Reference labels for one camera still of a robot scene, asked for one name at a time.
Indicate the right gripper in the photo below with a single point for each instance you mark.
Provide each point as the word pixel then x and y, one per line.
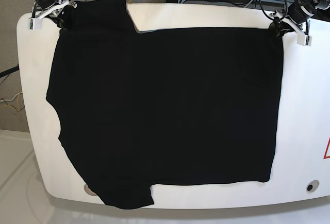
pixel 57 10

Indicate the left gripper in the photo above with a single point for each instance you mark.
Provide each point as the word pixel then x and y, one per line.
pixel 297 19

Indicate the black T-shirt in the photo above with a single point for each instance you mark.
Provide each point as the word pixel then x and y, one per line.
pixel 185 106

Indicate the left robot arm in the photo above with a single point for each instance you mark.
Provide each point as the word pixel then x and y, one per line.
pixel 321 6

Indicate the red triangle warning sticker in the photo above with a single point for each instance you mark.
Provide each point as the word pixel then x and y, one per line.
pixel 326 155

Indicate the round table grommet right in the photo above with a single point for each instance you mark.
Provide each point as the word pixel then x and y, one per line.
pixel 312 186

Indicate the round table grommet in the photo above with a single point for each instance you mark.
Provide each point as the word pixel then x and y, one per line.
pixel 89 191
pixel 312 186

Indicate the round table grommet left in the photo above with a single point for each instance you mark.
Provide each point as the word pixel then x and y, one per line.
pixel 89 191

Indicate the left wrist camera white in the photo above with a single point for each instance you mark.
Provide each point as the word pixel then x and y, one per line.
pixel 304 40

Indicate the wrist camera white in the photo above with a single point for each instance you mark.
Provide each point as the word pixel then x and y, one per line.
pixel 304 40
pixel 34 24

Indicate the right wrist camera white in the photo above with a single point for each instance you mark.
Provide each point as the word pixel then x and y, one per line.
pixel 34 24

